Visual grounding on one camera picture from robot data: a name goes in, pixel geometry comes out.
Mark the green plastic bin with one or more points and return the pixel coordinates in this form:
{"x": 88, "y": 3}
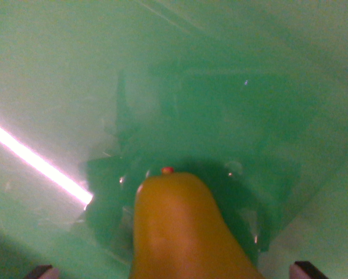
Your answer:
{"x": 220, "y": 87}

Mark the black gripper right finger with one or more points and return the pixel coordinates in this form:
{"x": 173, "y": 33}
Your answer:
{"x": 304, "y": 271}

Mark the yellow-green toy pear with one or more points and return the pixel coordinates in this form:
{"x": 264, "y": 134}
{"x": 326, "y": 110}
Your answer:
{"x": 179, "y": 229}

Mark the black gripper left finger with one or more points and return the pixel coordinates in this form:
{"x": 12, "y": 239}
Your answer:
{"x": 43, "y": 273}

